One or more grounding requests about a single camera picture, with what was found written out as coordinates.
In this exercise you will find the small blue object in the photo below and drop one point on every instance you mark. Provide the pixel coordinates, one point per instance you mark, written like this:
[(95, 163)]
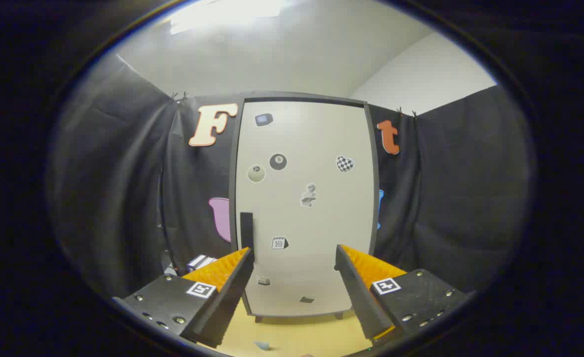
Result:
[(262, 345)]

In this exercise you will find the grey cabinet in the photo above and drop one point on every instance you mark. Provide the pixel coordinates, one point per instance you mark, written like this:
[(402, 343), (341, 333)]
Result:
[(233, 148)]

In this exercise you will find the black backdrop cloth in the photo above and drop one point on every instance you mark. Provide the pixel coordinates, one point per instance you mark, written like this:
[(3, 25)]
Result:
[(470, 173)]

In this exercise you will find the blue and white boxes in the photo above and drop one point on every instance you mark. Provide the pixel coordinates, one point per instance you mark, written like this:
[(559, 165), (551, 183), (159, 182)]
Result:
[(198, 262)]

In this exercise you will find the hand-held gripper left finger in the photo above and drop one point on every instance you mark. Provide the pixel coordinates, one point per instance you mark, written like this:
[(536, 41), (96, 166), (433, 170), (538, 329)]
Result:
[(227, 302)]

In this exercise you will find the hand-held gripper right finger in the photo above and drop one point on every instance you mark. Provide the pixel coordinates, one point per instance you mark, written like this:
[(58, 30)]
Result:
[(361, 297)]

